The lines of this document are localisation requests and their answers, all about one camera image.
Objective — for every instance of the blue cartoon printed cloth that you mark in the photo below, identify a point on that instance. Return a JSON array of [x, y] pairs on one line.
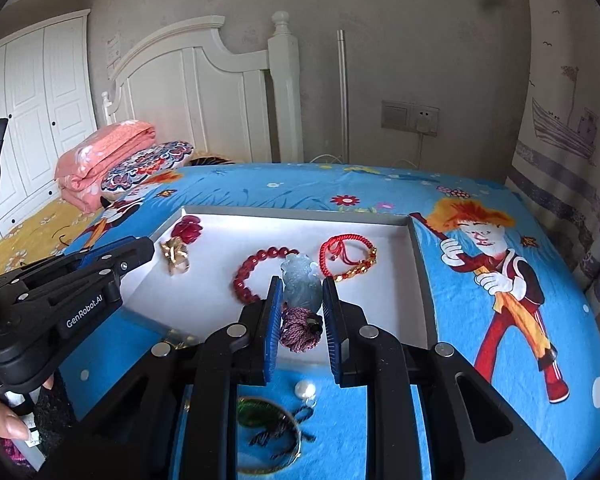
[[460, 410]]

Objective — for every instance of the person's left hand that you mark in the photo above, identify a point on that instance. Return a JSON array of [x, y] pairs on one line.
[[2, 422]]

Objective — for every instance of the gold bangle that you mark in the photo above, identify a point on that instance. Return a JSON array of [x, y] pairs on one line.
[[300, 447]]

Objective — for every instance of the yellow floral bed sheet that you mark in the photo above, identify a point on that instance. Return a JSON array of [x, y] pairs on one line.
[[30, 230]]

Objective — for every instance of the white bed headboard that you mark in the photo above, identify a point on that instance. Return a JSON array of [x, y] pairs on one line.
[[205, 100]]

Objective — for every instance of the red rose brooch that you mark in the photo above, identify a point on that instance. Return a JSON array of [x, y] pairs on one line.
[[186, 230]]

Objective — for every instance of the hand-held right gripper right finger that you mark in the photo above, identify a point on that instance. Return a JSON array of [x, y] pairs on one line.
[[332, 330]]

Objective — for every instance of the gold bow brooch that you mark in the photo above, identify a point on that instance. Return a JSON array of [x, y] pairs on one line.
[[176, 257]]

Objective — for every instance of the white shallow tray box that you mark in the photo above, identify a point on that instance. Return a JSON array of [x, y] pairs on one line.
[[220, 240]]

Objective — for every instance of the dark fuzzy cloth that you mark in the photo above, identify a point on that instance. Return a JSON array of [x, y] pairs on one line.
[[52, 420]]

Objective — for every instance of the pink folded quilt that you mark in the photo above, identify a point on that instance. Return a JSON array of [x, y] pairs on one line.
[[95, 160]]

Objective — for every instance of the white pearl earring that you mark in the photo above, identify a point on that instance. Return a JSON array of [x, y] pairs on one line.
[[302, 389]]

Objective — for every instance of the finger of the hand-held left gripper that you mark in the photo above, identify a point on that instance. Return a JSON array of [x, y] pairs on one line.
[[105, 252], [80, 282]]

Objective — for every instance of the grey wall switch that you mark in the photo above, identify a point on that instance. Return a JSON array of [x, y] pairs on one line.
[[396, 114]]

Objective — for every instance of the white wardrobe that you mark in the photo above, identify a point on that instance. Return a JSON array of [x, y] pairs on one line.
[[45, 110]]

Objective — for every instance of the green round pendant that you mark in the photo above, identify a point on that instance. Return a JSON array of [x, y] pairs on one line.
[[257, 410]]

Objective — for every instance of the jade pendant with purple tassel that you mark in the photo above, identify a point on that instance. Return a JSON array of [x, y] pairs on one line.
[[300, 280]]

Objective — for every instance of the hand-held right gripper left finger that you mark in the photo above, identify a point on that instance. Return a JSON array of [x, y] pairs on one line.
[[274, 330]]

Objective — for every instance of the white charger plug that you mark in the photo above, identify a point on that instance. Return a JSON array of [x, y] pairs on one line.
[[426, 124]]

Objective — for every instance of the wall socket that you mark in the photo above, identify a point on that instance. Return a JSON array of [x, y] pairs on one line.
[[425, 109]]

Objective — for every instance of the metal pole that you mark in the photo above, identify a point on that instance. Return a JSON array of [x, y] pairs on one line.
[[342, 100]]

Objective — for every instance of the patterned round pillow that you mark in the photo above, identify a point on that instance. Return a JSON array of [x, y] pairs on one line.
[[145, 165]]

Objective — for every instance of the boat printed curtain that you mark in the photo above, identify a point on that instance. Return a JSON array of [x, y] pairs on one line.
[[555, 110]]

